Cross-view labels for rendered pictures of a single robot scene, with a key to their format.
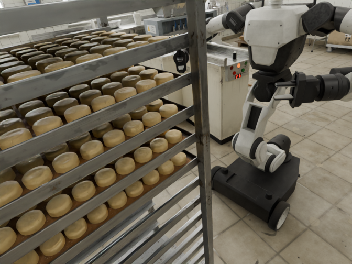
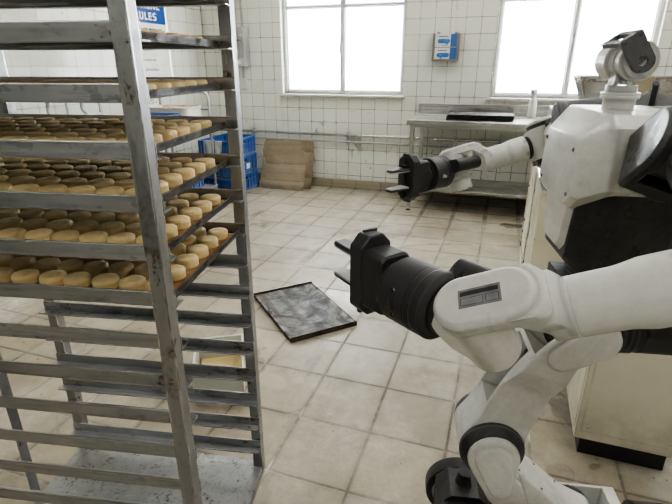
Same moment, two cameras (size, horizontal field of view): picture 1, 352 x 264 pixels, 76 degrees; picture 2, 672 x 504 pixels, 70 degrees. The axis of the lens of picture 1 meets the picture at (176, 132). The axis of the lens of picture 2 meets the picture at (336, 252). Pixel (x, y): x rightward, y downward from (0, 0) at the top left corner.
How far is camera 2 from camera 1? 0.88 m
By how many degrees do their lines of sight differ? 42
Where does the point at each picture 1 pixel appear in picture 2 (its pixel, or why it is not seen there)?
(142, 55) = (54, 94)
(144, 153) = (89, 236)
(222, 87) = not seen: hidden behind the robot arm
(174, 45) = (104, 94)
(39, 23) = not seen: outside the picture
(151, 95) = (67, 148)
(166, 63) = not seen: hidden behind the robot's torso
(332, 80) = (403, 276)
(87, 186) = (12, 232)
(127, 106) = (33, 149)
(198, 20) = (119, 65)
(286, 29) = (582, 161)
